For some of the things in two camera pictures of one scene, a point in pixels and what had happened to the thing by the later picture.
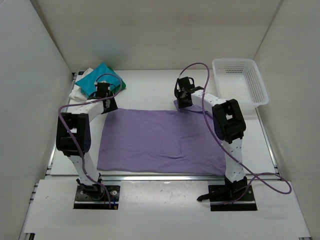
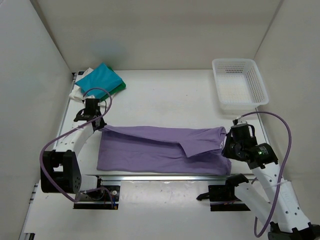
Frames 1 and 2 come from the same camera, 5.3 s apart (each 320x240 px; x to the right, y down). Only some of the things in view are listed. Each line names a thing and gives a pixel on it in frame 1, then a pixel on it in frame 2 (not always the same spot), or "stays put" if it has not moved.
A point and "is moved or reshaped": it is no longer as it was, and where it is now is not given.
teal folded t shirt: x=103 y=74 stays put
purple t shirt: x=184 y=141 is moved or reshaped
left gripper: x=113 y=107 → x=102 y=124
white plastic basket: x=240 y=79 stays put
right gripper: x=178 y=93 → x=225 y=152
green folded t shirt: x=123 y=85 stays put
